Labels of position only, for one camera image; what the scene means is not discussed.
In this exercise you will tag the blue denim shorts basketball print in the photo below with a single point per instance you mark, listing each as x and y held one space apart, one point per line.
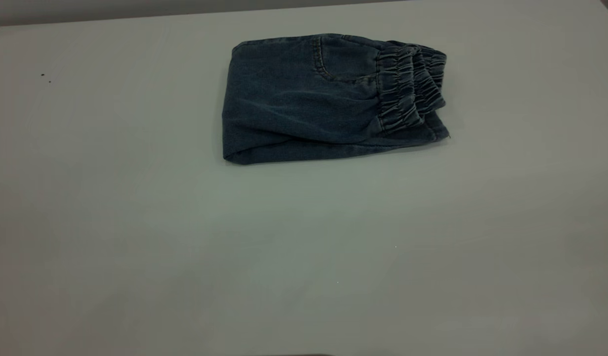
309 109

